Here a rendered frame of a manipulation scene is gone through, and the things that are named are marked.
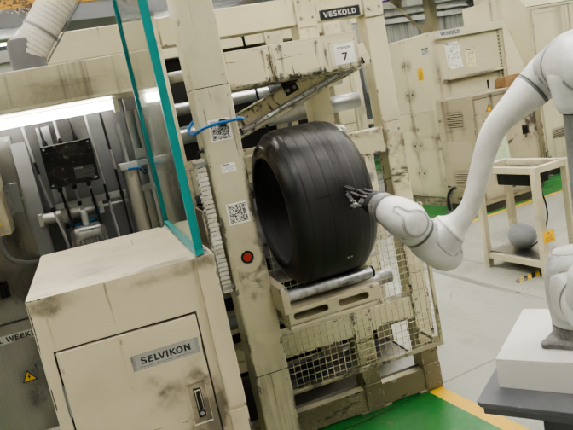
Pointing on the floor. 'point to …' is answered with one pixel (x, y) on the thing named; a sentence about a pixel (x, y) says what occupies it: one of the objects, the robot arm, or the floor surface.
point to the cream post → (263, 294)
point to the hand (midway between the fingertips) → (350, 191)
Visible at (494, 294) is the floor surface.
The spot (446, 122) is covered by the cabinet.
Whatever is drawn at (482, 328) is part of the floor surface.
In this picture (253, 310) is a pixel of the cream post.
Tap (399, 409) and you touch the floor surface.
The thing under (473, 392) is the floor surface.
